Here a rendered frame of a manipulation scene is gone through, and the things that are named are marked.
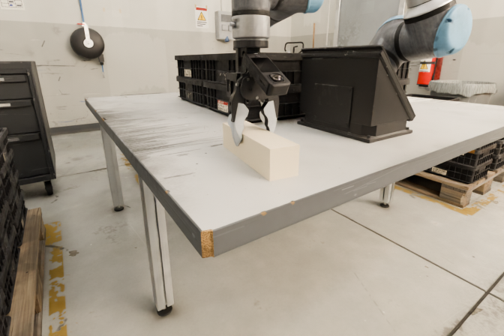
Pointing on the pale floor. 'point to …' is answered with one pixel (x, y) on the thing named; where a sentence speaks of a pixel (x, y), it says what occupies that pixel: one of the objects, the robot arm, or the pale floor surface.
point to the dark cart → (26, 123)
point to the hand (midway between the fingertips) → (255, 139)
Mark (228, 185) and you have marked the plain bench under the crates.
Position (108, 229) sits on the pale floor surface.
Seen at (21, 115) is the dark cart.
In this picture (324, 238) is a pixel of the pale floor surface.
